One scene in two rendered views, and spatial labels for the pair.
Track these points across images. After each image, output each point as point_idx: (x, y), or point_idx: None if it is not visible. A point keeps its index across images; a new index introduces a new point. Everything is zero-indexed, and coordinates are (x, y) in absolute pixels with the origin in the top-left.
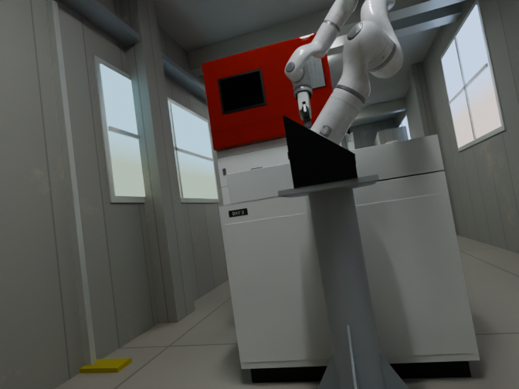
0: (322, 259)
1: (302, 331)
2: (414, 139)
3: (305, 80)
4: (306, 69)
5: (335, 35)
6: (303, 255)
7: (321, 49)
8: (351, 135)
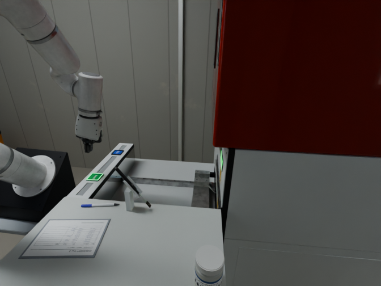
0: None
1: None
2: (5, 255)
3: (77, 100)
4: (78, 86)
5: (36, 50)
6: None
7: (51, 69)
8: (125, 184)
